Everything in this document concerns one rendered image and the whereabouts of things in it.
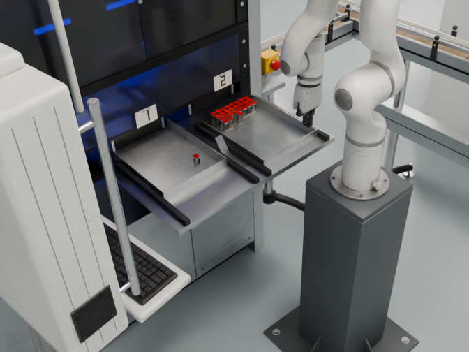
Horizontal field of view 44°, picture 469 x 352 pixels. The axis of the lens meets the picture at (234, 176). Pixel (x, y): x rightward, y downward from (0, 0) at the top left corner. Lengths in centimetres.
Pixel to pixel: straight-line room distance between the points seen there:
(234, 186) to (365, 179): 42
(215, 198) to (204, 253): 78
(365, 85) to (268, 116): 65
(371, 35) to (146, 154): 89
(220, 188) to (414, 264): 131
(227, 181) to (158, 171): 24
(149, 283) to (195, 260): 90
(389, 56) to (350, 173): 40
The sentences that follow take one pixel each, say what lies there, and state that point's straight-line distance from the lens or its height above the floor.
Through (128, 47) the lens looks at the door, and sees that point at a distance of 186.
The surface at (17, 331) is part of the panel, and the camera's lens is 222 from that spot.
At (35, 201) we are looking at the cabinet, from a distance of 119.
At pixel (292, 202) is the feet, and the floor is 10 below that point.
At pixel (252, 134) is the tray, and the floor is 88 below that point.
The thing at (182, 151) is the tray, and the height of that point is 88.
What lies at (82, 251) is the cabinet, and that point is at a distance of 134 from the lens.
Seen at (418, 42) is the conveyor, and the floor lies 93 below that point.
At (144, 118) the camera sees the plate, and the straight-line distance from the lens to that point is 198.
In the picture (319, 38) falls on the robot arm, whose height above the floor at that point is 130.
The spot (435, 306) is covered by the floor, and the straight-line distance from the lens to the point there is 275.
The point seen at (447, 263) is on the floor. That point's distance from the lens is 293.
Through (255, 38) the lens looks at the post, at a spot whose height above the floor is 113.
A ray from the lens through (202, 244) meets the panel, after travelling 253.
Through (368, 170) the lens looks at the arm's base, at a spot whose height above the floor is 96.
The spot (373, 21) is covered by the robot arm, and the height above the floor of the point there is 144.
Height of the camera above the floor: 208
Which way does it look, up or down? 39 degrees down
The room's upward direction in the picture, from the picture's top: 3 degrees counter-clockwise
